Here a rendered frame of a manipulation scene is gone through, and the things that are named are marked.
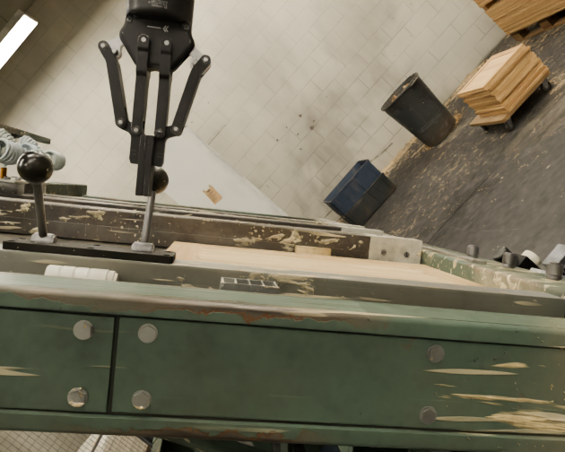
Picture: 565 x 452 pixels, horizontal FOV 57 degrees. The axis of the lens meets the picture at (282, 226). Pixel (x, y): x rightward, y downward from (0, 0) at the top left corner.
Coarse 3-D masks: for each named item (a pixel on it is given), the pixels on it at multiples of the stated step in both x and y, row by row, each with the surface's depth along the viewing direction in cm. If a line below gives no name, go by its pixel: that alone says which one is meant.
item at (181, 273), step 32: (0, 256) 62; (32, 256) 62; (64, 256) 62; (288, 288) 66; (320, 288) 67; (352, 288) 67; (384, 288) 68; (416, 288) 68; (448, 288) 69; (480, 288) 72
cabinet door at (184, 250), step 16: (176, 256) 87; (192, 256) 89; (208, 256) 94; (224, 256) 97; (240, 256) 99; (256, 256) 102; (272, 256) 105; (288, 256) 108; (304, 256) 110; (320, 256) 112; (336, 256) 116; (320, 272) 90; (336, 272) 92; (352, 272) 94; (368, 272) 97; (384, 272) 99; (400, 272) 102; (416, 272) 105; (432, 272) 106
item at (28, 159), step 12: (24, 156) 57; (36, 156) 58; (48, 156) 59; (24, 168) 57; (36, 168) 57; (48, 168) 58; (36, 180) 58; (36, 192) 60; (36, 204) 61; (36, 240) 63; (48, 240) 64
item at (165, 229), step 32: (0, 224) 109; (32, 224) 110; (64, 224) 111; (96, 224) 112; (128, 224) 112; (160, 224) 113; (192, 224) 114; (224, 224) 115; (256, 224) 116; (352, 256) 119; (384, 256) 120; (416, 256) 121
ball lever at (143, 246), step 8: (160, 168) 70; (160, 176) 69; (152, 184) 69; (160, 184) 69; (152, 192) 69; (160, 192) 70; (152, 200) 69; (152, 208) 68; (144, 216) 68; (144, 224) 67; (144, 232) 67; (144, 240) 66; (136, 248) 65; (144, 248) 65; (152, 248) 65
